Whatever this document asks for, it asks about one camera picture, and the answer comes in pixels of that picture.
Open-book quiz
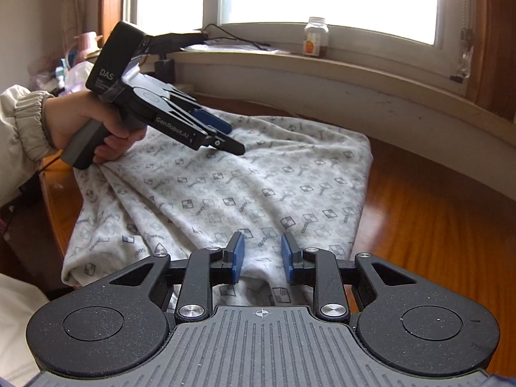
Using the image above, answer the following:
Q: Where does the clear plastic bag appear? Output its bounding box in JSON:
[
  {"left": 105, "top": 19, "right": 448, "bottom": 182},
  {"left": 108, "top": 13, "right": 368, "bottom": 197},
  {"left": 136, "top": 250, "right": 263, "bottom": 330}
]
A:
[{"left": 183, "top": 42, "right": 291, "bottom": 55}]

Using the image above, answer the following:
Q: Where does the black power adapter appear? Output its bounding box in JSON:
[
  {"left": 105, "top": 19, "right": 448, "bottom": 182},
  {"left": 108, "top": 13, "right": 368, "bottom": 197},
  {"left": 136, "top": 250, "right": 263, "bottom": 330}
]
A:
[{"left": 155, "top": 58, "right": 176, "bottom": 83}]

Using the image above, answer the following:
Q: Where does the pale curtain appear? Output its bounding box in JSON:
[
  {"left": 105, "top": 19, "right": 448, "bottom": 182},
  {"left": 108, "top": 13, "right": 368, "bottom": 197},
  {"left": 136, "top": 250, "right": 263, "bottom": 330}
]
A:
[{"left": 60, "top": 0, "right": 105, "bottom": 41}]

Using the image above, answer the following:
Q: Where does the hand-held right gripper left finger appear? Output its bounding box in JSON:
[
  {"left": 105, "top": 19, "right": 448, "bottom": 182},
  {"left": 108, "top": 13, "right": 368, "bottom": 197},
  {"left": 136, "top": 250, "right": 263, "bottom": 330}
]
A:
[{"left": 109, "top": 232, "right": 246, "bottom": 323}]

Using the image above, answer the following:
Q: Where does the person's beige jacket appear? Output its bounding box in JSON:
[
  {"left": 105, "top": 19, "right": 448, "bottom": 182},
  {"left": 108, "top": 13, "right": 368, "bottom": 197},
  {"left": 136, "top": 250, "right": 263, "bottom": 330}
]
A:
[{"left": 0, "top": 272, "right": 55, "bottom": 387}]

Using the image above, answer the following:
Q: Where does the beige window sill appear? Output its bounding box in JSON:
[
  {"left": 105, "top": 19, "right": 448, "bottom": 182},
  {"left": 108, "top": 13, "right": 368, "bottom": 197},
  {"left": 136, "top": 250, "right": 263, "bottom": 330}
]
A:
[{"left": 173, "top": 44, "right": 516, "bottom": 162}]

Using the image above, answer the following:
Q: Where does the jar with orange label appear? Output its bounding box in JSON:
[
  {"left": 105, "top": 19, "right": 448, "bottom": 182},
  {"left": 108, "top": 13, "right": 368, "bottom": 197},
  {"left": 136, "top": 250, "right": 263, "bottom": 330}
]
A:
[{"left": 303, "top": 16, "right": 329, "bottom": 57}]

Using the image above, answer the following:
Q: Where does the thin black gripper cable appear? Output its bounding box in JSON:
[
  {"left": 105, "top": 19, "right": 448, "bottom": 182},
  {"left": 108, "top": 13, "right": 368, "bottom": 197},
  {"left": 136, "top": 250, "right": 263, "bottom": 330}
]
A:
[{"left": 38, "top": 149, "right": 67, "bottom": 178}]

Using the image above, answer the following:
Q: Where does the pink and white clutter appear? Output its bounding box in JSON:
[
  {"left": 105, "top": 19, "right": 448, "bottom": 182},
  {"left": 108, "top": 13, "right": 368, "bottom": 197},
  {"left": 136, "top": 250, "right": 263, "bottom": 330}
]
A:
[{"left": 36, "top": 30, "right": 105, "bottom": 97}]

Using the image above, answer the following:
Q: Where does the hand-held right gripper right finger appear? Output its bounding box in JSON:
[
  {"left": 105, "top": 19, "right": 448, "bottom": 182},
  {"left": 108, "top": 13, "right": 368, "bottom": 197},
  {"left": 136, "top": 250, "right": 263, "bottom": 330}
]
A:
[{"left": 281, "top": 232, "right": 418, "bottom": 323}]

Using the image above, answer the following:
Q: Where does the person's left hand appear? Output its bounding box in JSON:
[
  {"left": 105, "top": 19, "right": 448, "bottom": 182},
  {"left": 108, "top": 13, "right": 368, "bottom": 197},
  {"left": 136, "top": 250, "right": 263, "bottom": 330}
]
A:
[{"left": 42, "top": 89, "right": 148, "bottom": 166}]

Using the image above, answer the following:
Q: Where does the clear plastic window clip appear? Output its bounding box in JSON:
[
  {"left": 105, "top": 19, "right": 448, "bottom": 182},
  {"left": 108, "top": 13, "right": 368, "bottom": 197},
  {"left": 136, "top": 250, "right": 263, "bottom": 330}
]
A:
[{"left": 449, "top": 26, "right": 476, "bottom": 85}]

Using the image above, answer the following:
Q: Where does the brown wooden window frame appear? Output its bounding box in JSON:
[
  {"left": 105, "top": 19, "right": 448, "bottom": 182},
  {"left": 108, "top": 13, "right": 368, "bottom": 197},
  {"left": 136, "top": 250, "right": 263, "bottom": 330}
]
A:
[
  {"left": 460, "top": 0, "right": 516, "bottom": 124},
  {"left": 99, "top": 0, "right": 127, "bottom": 49}
]

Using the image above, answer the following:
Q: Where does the white checker-print pajama garment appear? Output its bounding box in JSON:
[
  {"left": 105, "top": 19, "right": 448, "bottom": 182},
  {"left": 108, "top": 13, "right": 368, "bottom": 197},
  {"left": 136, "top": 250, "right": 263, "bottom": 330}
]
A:
[{"left": 60, "top": 105, "right": 372, "bottom": 311}]

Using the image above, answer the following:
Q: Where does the flat black device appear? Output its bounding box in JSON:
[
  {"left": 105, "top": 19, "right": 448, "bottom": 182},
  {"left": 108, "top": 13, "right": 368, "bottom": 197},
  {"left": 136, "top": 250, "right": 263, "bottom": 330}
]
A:
[{"left": 143, "top": 32, "right": 206, "bottom": 55}]

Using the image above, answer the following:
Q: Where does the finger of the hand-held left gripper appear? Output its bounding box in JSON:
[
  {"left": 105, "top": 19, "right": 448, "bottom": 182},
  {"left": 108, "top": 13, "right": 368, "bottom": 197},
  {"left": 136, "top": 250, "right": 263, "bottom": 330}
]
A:
[
  {"left": 187, "top": 105, "right": 233, "bottom": 135},
  {"left": 203, "top": 127, "right": 246, "bottom": 156}
]

